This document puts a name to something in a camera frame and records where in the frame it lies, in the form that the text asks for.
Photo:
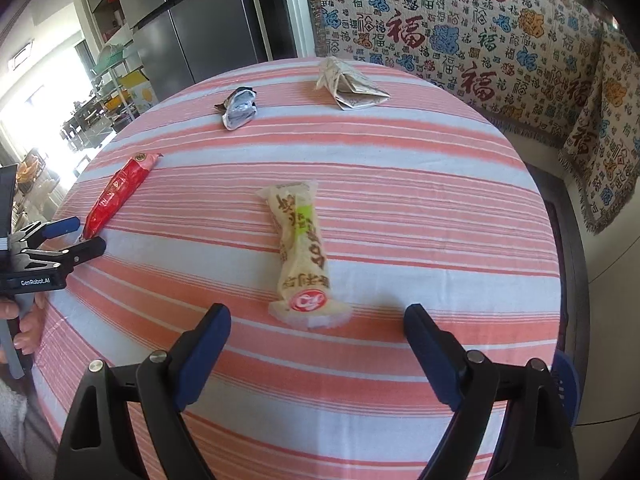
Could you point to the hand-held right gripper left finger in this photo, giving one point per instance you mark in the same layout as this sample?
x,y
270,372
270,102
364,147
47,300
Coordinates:
x,y
197,360

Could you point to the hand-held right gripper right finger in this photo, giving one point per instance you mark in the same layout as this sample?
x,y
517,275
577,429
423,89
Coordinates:
x,y
435,360

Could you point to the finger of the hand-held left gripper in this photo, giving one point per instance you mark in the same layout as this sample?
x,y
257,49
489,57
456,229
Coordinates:
x,y
60,226
80,252

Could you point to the red snack packet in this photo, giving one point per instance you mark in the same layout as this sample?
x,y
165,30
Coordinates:
x,y
117,190

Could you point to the cream snack packet green label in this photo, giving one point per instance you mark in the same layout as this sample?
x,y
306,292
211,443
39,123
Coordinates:
x,y
300,245

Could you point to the person's left hand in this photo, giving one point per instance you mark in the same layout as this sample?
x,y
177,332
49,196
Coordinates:
x,y
32,325

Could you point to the storage rack with boxes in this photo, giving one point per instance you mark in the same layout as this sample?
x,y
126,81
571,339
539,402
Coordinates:
x,y
117,95

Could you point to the person's grey clothing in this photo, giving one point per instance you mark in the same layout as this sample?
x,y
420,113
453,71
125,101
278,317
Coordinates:
x,y
22,430

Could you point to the pink striped tablecloth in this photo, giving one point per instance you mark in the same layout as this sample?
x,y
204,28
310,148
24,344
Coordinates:
x,y
350,185

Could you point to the crumpled silver wrapper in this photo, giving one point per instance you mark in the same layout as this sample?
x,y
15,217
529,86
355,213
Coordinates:
x,y
237,109

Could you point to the grey refrigerator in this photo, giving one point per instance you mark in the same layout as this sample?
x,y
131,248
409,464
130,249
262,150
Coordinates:
x,y
200,25

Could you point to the printed cushion cover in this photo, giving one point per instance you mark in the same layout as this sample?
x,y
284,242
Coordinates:
x,y
605,135

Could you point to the folded patterned paper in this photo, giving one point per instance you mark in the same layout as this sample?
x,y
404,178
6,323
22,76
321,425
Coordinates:
x,y
350,85

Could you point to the printed blanket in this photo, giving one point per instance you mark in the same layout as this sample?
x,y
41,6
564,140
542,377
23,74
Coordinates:
x,y
450,25

